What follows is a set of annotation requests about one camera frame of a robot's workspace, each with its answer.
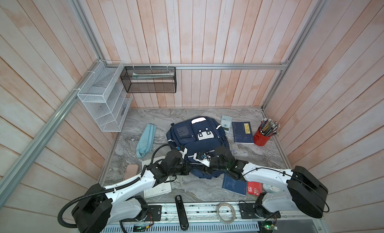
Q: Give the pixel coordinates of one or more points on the navy blue student backpack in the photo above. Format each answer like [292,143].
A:
[199,134]

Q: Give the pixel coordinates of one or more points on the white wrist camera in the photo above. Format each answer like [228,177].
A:
[202,158]
[182,150]

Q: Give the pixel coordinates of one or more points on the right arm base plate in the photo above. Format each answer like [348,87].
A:
[254,211]

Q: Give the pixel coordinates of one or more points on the white round alarm clock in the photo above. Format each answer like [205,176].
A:
[271,189]

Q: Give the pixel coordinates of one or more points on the red booklet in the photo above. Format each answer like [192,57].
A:
[254,188]

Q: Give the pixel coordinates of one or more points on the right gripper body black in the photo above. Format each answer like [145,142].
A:
[215,164]

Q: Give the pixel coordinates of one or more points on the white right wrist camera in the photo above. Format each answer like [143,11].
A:
[202,158]

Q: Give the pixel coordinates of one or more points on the blue book yellow label back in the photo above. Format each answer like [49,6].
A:
[242,132]

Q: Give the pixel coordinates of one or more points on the blue book yellow label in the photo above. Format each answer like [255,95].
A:
[235,186]
[242,132]

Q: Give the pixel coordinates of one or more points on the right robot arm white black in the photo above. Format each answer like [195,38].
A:
[304,191]

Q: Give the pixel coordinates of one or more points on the light blue pencil case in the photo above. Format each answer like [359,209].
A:
[146,141]

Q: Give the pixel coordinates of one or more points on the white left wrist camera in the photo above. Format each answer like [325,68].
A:
[182,150]

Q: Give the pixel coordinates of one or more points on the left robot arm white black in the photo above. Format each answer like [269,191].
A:
[101,206]

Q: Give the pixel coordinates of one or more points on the aluminium front rail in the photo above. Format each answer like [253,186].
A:
[212,212]

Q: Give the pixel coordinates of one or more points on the red pen holder cup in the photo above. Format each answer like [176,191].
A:
[260,139]

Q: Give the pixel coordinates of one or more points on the pink phone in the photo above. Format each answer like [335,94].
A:
[131,171]

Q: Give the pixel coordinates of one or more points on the white wire mesh shelf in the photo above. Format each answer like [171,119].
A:
[104,96]

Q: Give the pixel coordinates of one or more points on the clear plastic ruler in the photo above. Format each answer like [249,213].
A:
[240,153]

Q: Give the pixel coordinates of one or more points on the white Robinson Crusoe book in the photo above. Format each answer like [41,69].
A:
[164,188]

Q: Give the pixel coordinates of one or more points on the blue book yellow label front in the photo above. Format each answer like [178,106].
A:
[235,186]

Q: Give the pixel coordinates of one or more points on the black handheld device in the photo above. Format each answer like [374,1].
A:
[183,220]

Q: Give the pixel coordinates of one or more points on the light green calculator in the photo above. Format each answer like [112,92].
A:
[226,123]

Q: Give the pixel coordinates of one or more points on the black mesh wall basket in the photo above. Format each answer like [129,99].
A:
[149,79]

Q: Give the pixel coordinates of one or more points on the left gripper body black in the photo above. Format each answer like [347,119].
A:
[181,169]

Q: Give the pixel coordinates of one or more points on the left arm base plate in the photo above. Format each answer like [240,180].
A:
[153,212]

